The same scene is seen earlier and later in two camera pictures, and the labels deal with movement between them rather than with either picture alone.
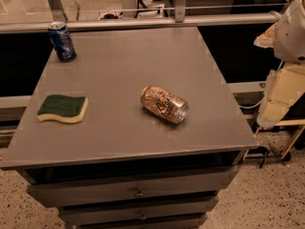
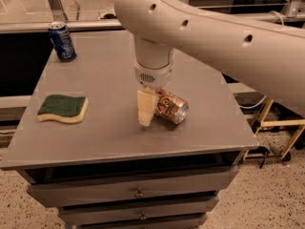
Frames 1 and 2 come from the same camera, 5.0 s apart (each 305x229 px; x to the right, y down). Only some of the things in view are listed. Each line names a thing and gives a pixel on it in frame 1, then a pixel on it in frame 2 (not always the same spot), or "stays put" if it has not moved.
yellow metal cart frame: (281, 123) stays put
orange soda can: (165, 104) stays put
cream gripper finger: (271, 113) → (148, 99)
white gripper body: (292, 35) → (154, 76)
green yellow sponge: (63, 108) stays put
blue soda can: (62, 40) stays put
